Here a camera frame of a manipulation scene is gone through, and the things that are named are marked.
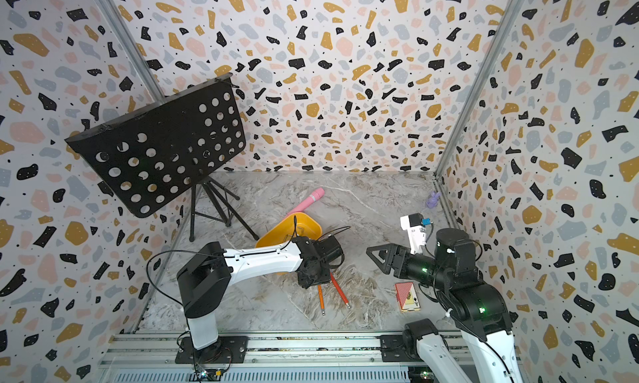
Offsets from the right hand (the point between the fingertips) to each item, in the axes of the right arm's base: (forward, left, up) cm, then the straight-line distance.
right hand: (372, 254), depth 60 cm
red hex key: (+3, +8, -32) cm, 33 cm away
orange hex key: (0, +14, -31) cm, 35 cm away
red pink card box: (+1, -15, -31) cm, 35 cm away
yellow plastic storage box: (+24, +32, -29) cm, 49 cm away
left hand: (+4, +12, -28) cm, 31 cm away
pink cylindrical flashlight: (+43, +19, -28) cm, 55 cm away
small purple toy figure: (+41, -31, -28) cm, 59 cm away
